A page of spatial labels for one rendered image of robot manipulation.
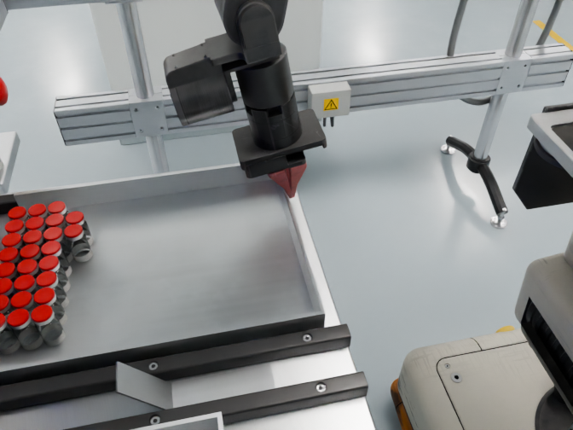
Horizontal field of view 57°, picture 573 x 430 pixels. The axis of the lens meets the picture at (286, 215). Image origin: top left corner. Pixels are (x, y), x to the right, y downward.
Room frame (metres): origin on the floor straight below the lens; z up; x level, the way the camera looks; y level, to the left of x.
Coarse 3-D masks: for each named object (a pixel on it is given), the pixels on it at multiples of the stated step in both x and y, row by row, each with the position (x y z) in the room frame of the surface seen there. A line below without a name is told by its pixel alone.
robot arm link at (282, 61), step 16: (224, 64) 0.49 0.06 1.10; (240, 64) 0.48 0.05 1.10; (256, 64) 0.48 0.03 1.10; (272, 64) 0.48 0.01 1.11; (288, 64) 0.50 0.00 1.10; (240, 80) 0.49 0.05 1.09; (256, 80) 0.48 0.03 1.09; (272, 80) 0.48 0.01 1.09; (288, 80) 0.49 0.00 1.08; (256, 96) 0.48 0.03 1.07; (272, 96) 0.48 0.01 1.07; (288, 96) 0.49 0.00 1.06
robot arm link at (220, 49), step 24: (240, 24) 0.46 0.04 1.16; (264, 24) 0.46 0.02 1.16; (192, 48) 0.50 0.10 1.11; (216, 48) 0.49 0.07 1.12; (240, 48) 0.48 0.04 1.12; (264, 48) 0.47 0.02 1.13; (168, 72) 0.47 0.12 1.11; (192, 72) 0.47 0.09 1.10; (216, 72) 0.48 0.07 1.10; (192, 96) 0.46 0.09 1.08; (216, 96) 0.47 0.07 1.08; (192, 120) 0.46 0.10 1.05
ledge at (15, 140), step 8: (0, 136) 0.68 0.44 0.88; (8, 136) 0.68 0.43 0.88; (16, 136) 0.68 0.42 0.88; (0, 144) 0.65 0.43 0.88; (8, 144) 0.65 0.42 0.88; (16, 144) 0.67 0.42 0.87; (0, 152) 0.63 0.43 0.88; (8, 152) 0.63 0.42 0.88; (16, 152) 0.65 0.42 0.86; (8, 160) 0.61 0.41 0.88; (8, 168) 0.60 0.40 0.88; (0, 176) 0.58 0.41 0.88; (8, 176) 0.59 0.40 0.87; (0, 184) 0.56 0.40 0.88; (8, 184) 0.58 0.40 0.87
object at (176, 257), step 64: (64, 192) 0.51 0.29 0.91; (128, 192) 0.53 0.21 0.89; (192, 192) 0.54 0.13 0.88; (256, 192) 0.54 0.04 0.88; (128, 256) 0.43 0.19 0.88; (192, 256) 0.43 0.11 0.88; (256, 256) 0.43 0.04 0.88; (128, 320) 0.33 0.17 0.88; (192, 320) 0.33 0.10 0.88; (256, 320) 0.33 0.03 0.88; (320, 320) 0.32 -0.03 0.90; (0, 384) 0.25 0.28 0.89
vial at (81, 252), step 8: (72, 224) 0.43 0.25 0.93; (64, 232) 0.42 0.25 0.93; (72, 232) 0.42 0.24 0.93; (80, 232) 0.42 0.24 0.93; (72, 240) 0.42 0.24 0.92; (80, 240) 0.42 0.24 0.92; (72, 248) 0.42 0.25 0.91; (80, 248) 0.42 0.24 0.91; (88, 248) 0.42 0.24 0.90; (80, 256) 0.42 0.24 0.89; (88, 256) 0.42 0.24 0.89
